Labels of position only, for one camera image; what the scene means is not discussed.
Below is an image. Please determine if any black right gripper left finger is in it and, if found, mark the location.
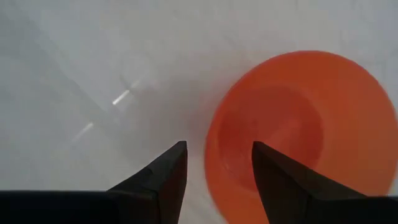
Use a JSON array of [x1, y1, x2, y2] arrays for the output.
[[106, 140, 188, 224]]

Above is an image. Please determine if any orange plastic bowl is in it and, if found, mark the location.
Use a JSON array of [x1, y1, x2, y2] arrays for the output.
[[204, 50, 398, 224]]

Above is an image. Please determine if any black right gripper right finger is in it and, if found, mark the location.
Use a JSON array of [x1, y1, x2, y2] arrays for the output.
[[251, 141, 368, 224]]

